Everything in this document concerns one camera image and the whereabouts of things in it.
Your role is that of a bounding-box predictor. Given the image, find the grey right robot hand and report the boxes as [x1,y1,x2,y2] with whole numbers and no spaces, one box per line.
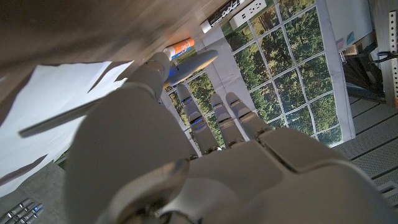
[0,198,44,224]

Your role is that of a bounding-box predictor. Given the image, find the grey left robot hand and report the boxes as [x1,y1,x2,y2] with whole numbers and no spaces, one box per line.
[63,51,398,224]

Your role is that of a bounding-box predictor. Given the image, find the grey scissors with orange handles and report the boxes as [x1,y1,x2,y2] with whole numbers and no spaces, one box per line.
[17,49,219,139]

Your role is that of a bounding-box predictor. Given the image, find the printed window backdrop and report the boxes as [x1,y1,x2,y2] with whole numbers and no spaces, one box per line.
[161,0,357,149]

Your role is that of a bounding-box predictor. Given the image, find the white paper sheet with slits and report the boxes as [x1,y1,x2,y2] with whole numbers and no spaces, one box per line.
[0,60,134,198]

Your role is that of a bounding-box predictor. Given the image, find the orange marker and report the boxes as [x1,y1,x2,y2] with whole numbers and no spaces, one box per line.
[163,37,196,62]

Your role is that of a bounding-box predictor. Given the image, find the white power strip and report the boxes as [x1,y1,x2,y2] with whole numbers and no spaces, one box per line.
[229,0,268,31]

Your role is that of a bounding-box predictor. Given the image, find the black dry erase marker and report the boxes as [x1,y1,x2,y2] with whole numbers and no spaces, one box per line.
[200,0,246,34]

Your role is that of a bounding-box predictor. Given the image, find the white perforated metal rail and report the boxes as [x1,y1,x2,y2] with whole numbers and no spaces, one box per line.
[388,11,398,108]

